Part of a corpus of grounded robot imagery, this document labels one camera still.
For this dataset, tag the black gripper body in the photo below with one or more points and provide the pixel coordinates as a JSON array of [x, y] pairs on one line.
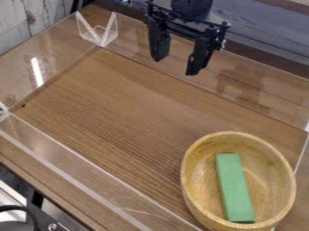
[[190, 18]]

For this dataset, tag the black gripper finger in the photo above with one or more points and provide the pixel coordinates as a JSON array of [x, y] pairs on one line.
[[201, 55], [158, 39]]

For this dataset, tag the green rectangular block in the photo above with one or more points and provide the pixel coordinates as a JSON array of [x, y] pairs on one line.
[[233, 188]]

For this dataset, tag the brown wooden bowl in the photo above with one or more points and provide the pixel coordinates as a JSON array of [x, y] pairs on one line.
[[269, 179]]

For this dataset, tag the clear acrylic enclosure wall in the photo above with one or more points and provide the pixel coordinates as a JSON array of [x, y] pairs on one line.
[[98, 120]]

